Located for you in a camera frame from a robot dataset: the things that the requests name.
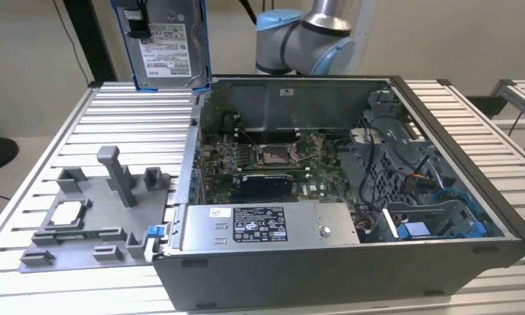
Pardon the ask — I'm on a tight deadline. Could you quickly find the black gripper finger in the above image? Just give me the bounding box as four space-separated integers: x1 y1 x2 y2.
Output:
123 0 154 39

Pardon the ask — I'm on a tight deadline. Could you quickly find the hard disk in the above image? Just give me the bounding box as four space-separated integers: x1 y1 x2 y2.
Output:
110 0 214 95

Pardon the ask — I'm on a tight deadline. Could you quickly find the grey metal disk bay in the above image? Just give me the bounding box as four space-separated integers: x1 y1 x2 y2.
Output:
343 88 511 244

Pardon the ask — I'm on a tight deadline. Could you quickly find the blue disk bay carrier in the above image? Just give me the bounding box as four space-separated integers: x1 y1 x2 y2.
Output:
395 222 431 238

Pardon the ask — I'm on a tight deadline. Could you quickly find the CPU socket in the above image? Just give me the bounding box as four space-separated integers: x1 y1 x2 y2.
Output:
254 142 303 169

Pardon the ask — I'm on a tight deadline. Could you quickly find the metal socket cover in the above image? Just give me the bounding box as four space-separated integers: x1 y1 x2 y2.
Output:
294 135 326 156

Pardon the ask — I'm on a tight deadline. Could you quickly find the black graphics card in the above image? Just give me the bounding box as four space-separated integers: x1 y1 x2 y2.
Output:
234 173 298 201

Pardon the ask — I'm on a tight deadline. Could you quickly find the silver CPU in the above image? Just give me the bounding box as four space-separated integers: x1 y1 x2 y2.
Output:
47 200 94 227

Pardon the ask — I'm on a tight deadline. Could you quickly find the blue case latch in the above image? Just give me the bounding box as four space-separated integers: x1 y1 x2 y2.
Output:
146 224 167 240

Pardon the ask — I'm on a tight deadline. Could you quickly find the grey parts rack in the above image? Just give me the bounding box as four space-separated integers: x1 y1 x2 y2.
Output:
16 144 178 274

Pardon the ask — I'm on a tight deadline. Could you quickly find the green motherboard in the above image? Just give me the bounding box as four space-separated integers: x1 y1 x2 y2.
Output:
198 130 359 205

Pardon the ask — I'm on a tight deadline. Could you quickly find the green RAM stick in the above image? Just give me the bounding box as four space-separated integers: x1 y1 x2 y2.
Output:
55 230 111 240

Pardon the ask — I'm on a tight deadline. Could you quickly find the silver power supply unit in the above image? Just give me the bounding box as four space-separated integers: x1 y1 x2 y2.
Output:
178 201 363 254

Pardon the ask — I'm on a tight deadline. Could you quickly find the black open PC case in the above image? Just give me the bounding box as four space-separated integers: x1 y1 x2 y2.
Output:
151 73 525 311

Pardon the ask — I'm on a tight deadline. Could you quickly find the metal slat side table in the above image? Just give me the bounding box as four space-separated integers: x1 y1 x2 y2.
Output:
488 78 525 132

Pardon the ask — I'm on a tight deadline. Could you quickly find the black stand post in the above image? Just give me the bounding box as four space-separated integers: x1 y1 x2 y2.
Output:
63 0 119 83

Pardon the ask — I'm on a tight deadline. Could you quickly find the thin wire locking lever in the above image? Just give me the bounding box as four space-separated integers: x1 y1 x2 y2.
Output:
239 127 264 147

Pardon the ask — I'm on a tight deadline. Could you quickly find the orange and black wire bundle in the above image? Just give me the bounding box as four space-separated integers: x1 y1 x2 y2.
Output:
403 173 427 199

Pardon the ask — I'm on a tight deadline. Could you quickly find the blue wire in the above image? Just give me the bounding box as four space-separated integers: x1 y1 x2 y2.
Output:
432 186 476 213

